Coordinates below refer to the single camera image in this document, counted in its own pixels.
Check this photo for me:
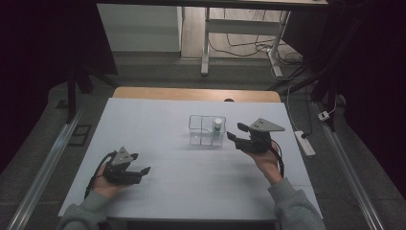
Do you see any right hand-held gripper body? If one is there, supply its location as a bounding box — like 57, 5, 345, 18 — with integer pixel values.
234, 118, 286, 154

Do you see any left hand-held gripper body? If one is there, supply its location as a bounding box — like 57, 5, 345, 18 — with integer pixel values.
102, 147, 144, 186

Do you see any white green glue stick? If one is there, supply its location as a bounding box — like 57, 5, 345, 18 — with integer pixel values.
212, 118, 223, 139

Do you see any clear plastic organizer box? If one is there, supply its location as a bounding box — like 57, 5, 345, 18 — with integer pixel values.
188, 114, 228, 148

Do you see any person's left hand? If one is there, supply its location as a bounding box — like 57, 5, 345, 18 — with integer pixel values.
92, 163, 129, 199

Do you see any person's right hand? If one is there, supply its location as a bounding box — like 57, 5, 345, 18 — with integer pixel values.
244, 140, 283, 186

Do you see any white power strip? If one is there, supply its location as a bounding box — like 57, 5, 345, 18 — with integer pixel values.
293, 129, 316, 157

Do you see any white table sheet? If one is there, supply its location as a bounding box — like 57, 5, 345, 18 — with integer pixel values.
57, 97, 324, 222

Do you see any wooden table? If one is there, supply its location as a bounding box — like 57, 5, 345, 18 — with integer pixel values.
112, 86, 282, 104

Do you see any black stand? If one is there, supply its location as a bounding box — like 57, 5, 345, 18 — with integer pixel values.
65, 61, 120, 125
267, 18, 368, 132

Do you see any white cabinet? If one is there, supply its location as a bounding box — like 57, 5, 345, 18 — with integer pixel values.
96, 3, 185, 53

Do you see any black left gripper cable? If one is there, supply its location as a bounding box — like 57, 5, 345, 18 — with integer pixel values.
83, 150, 118, 199

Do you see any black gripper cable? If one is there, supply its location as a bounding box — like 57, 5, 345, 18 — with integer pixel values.
269, 138, 285, 179
83, 150, 118, 199

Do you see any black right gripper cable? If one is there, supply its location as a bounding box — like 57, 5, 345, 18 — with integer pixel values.
269, 138, 285, 179

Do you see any black power plug cable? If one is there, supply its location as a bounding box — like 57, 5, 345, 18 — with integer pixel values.
300, 85, 314, 140

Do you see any black floor frame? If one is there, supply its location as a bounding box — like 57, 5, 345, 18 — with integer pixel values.
67, 124, 93, 148

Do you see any metal floor rail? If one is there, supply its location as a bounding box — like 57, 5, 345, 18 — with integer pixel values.
314, 102, 386, 230
6, 108, 84, 230

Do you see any tangle of floor cables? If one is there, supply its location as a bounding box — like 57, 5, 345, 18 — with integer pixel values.
209, 9, 305, 81

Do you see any white desk frame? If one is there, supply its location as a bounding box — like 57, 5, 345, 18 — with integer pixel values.
200, 7, 292, 79

